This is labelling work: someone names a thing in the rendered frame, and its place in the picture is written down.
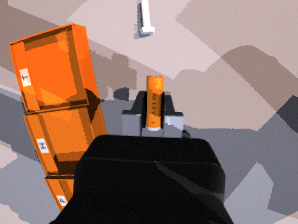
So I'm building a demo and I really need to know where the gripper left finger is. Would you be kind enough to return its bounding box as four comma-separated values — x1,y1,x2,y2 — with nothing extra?
121,91,147,136

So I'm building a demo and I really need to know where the dark grey hex nut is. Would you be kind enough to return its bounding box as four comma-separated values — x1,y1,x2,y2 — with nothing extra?
182,129,191,138

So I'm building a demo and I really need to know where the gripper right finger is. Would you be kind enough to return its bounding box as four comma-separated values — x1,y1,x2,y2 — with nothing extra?
160,91,184,138

